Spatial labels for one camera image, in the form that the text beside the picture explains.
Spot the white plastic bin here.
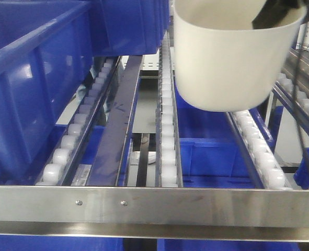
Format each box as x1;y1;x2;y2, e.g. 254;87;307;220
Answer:
174;1;306;112

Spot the blue bin below rollers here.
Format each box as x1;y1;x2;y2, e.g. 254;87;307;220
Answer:
175;92;263;189

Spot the stainless steel shelf rack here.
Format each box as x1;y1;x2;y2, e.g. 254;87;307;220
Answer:
0;175;309;243

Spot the blue bin upper centre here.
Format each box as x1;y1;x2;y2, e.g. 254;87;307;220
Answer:
89;1;170;56

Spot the large blue bin left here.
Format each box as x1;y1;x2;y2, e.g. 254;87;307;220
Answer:
0;1;93;179

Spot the white roller track centre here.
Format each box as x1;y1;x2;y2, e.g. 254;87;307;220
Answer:
157;33;181;188

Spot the white roller track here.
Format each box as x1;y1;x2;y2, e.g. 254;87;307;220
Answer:
227;110;293;190
157;33;181;188
35;57;120;186

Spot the white roller track left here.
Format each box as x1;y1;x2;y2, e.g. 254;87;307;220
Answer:
35;57;120;186

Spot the white roller track right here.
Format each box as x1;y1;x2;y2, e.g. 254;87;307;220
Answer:
227;110;293;190

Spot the steel centre guide rail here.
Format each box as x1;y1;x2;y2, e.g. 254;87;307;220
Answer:
86;55;143;187

